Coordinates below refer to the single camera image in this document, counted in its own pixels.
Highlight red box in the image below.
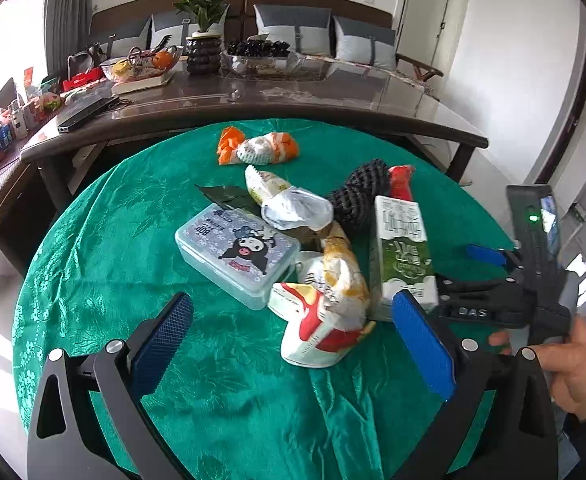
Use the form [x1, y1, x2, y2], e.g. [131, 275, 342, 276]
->
[63, 67, 104, 92]

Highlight dark green wrapper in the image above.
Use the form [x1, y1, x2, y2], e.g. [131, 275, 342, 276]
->
[195, 184, 264, 210]

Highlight potted green plant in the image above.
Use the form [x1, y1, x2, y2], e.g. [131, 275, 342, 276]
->
[173, 0, 233, 76]

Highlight clear cartoon print plastic box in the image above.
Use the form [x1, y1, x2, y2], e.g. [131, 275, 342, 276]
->
[175, 204, 301, 311]

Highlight green white milk carton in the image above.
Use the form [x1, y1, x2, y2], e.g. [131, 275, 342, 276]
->
[369, 195, 440, 322]

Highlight grey handbag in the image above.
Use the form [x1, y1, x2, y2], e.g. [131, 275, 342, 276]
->
[68, 42, 106, 78]

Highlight red white snack bag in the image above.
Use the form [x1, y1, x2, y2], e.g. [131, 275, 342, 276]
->
[268, 254, 376, 368]

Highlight black laptop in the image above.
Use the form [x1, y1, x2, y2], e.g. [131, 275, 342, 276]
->
[57, 95, 121, 133]

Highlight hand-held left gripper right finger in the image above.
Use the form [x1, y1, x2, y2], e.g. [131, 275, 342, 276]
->
[392, 290, 559, 480]

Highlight glass fruit bowl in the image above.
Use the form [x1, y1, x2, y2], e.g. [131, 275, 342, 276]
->
[100, 46, 184, 83]

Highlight grey white cushion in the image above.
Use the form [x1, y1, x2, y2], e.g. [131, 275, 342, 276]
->
[333, 16, 396, 71]
[107, 17, 152, 59]
[150, 7, 229, 50]
[254, 4, 333, 56]

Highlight white foam fruit net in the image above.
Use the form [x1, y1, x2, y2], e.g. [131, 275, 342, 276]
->
[235, 136, 275, 165]

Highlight red plastic wrapper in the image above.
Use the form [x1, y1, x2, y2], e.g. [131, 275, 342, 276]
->
[388, 165, 418, 202]

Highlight dark wooden coffee table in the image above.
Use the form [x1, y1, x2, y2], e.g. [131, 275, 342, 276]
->
[20, 52, 489, 201]

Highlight green patterned tablecloth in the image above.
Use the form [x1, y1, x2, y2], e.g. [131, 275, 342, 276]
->
[12, 119, 516, 480]

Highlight grey curtain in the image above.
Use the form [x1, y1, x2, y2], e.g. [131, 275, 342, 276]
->
[45, 0, 94, 61]

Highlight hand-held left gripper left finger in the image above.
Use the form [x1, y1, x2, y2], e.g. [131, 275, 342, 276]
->
[27, 291, 195, 480]

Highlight silver white plastic bag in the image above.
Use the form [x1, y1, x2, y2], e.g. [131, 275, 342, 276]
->
[262, 186, 334, 231]

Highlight glass tray with grapes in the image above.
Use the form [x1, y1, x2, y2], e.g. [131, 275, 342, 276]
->
[220, 39, 306, 78]

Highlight thick book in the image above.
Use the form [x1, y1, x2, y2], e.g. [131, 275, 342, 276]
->
[111, 71, 176, 95]

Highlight black foam net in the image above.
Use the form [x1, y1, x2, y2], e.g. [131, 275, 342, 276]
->
[324, 158, 390, 238]

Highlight row of small boxes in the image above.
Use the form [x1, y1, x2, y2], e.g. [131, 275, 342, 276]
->
[0, 105, 31, 181]

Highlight white door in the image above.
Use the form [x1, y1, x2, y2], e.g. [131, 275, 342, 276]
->
[398, 0, 469, 92]

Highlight wooden armchair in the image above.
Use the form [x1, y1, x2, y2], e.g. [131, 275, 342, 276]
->
[395, 52, 444, 85]

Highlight pile of snack packets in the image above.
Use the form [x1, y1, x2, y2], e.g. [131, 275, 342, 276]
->
[23, 76, 64, 126]

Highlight yellow white crumpled bag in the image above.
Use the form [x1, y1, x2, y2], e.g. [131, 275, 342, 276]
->
[318, 220, 371, 331]

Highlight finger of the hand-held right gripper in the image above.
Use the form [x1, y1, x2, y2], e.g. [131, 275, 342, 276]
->
[466, 244, 524, 273]
[434, 273, 515, 307]

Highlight orange plastic bag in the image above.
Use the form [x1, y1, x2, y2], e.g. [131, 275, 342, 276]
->
[217, 126, 300, 166]

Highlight person's right hand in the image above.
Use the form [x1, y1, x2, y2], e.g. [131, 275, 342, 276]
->
[488, 317, 586, 423]

